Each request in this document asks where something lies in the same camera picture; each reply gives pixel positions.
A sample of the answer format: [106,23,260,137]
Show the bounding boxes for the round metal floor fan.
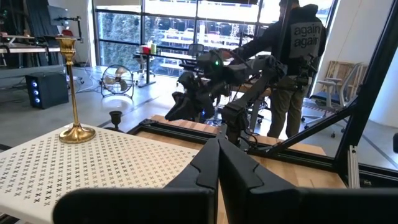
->
[99,64,135,100]

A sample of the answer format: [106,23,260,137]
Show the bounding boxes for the black computer tower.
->
[24,72,70,110]

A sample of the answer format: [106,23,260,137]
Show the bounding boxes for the wooden frames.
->
[325,60,368,100]

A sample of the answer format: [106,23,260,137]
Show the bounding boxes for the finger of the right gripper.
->
[165,91,187,121]
[174,93,215,122]

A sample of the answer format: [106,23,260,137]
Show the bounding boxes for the tall gold candlestick holder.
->
[55,36,96,144]

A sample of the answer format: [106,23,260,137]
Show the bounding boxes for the monitor on black arm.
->
[47,5,83,41]

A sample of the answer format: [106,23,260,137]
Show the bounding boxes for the white perforated metal shelf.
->
[0,123,200,224]

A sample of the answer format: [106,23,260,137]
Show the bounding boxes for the black candlestick holder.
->
[104,110,125,133]

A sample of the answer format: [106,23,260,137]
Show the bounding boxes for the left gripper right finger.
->
[219,138,296,224]

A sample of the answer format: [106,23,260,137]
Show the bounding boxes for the grey workbench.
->
[0,32,81,68]

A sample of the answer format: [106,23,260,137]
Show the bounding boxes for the person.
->
[231,0,328,139]

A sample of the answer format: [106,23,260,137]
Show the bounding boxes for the white office chair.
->
[300,62,364,139]

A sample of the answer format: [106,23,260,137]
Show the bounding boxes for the black mesh office chair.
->
[186,43,206,72]

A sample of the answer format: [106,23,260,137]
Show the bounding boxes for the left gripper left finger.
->
[164,138,220,189]

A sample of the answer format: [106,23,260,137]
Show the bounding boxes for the desk with black legs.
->
[132,50,203,88]

